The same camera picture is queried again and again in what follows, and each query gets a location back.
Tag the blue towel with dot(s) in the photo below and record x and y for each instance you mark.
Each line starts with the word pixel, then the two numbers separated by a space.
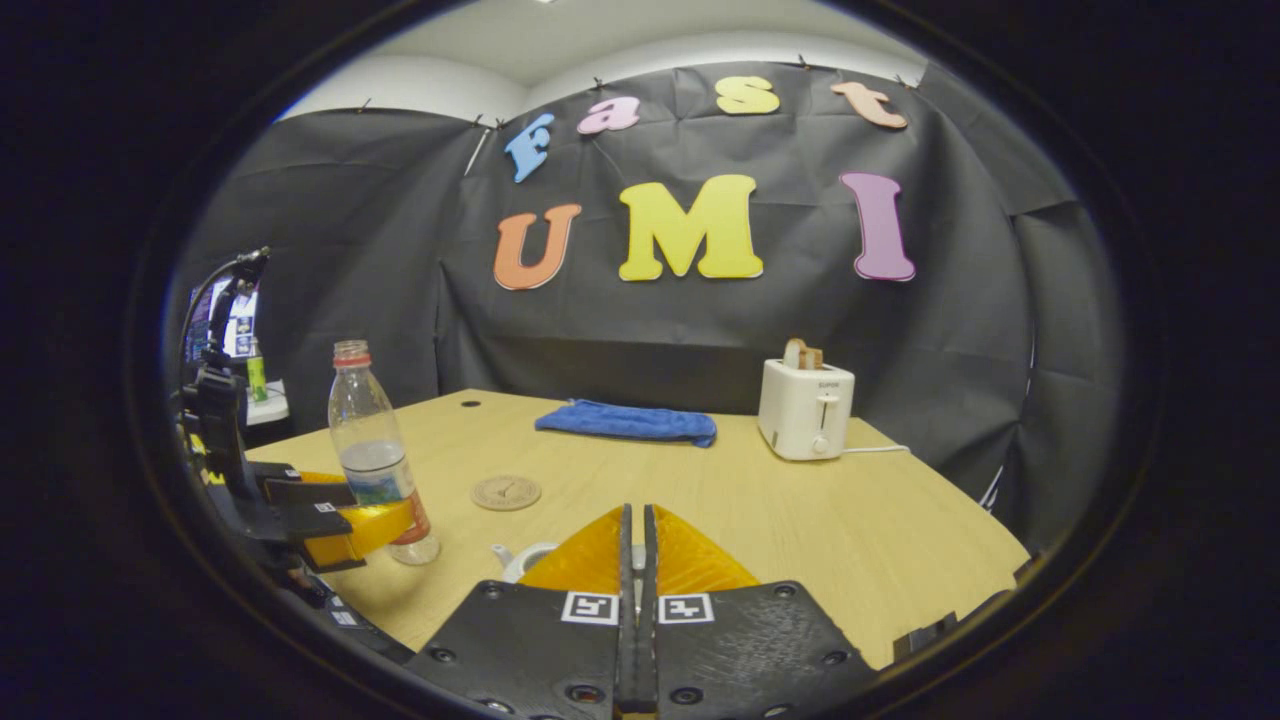
pixel 625 422

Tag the white toaster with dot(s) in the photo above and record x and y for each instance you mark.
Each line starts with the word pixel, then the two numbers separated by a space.
pixel 805 410

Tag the green drink bottle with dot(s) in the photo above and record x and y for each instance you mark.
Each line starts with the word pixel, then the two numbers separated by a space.
pixel 257 375

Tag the computer monitor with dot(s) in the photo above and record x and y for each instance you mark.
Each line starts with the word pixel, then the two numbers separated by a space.
pixel 243 330

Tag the black backdrop cloth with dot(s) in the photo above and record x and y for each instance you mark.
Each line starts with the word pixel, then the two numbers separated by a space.
pixel 700 320

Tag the white teacup lid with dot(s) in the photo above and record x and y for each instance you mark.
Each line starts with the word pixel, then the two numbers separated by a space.
pixel 638 556

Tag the white ceramic teacup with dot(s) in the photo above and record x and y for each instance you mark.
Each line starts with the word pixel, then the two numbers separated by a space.
pixel 520 562

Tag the clear plastic water bottle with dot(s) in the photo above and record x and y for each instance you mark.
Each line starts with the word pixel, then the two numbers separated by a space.
pixel 365 430

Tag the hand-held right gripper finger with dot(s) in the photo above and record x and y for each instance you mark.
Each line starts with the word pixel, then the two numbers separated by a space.
pixel 650 660
pixel 625 660

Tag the white side desk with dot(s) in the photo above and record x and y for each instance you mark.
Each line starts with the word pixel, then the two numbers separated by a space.
pixel 270 405

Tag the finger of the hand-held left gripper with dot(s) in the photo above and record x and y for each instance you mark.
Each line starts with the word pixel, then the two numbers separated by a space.
pixel 310 492
pixel 320 522

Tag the bread slice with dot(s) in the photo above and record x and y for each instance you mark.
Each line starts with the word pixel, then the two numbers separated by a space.
pixel 802 354

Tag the round wooden coaster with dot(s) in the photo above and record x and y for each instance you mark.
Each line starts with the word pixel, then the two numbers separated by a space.
pixel 506 493

